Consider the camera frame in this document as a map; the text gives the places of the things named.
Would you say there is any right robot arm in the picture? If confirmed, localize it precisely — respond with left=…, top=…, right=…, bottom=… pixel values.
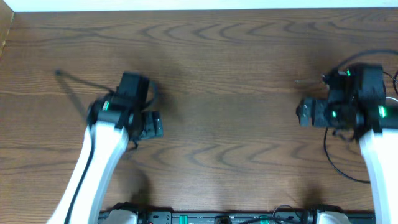
left=296, top=63, right=397, bottom=223

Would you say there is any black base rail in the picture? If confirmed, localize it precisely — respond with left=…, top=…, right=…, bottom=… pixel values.
left=99, top=210, right=376, bottom=224

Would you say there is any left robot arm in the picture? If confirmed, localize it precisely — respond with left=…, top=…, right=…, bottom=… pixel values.
left=48, top=72, right=164, bottom=223

